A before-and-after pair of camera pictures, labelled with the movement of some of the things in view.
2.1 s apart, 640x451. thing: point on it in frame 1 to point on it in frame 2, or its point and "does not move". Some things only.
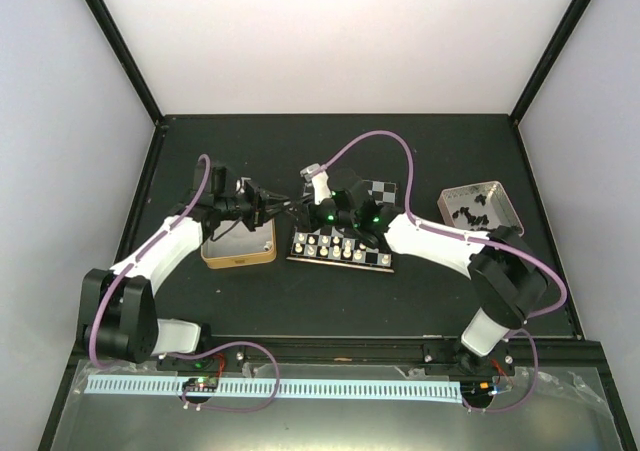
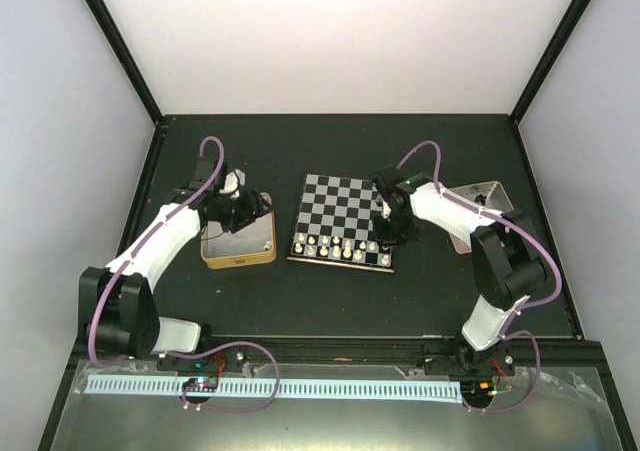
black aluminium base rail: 366,354 does not move
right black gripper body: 342,219 to 397,230
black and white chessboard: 335,246 does not move
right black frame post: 579,3 does not move
